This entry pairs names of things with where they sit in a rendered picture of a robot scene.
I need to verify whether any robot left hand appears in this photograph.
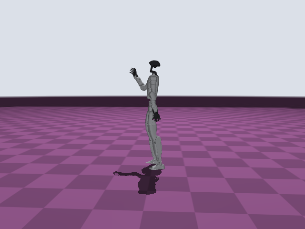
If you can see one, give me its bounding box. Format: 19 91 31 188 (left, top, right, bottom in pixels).
152 110 160 122

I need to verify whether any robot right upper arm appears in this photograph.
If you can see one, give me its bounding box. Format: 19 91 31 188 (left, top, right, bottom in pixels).
140 83 147 91

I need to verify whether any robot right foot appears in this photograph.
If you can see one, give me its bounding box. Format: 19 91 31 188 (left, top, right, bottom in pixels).
146 160 158 164

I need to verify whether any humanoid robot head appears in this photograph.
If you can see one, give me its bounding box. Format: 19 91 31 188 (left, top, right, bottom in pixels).
149 60 160 76

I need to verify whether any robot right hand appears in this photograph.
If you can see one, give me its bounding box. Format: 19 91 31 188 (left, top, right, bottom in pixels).
130 68 138 77

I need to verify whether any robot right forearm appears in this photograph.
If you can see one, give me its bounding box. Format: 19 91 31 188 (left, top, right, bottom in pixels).
134 75 145 86

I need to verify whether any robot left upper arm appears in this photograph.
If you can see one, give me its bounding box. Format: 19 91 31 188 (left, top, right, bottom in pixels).
148 76 157 98

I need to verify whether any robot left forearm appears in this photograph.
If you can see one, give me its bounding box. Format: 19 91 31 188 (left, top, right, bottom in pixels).
150 92 158 113

